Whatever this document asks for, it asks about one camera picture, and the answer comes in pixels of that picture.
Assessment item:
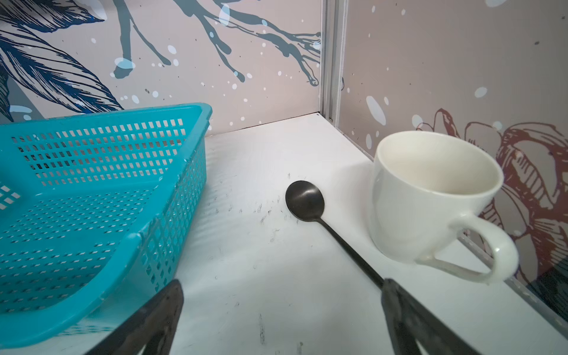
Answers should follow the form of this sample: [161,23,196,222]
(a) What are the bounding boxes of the black metal spoon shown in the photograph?
[285,180,384,290]

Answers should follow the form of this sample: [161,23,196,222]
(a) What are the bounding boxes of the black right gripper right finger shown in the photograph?
[382,279,479,354]

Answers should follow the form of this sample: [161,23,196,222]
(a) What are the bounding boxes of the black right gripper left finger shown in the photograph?
[87,280,184,354]

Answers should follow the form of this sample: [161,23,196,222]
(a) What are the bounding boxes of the teal plastic mesh basket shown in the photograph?
[1,103,212,349]

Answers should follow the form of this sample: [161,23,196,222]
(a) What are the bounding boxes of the white ceramic cup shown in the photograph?
[368,131,519,284]

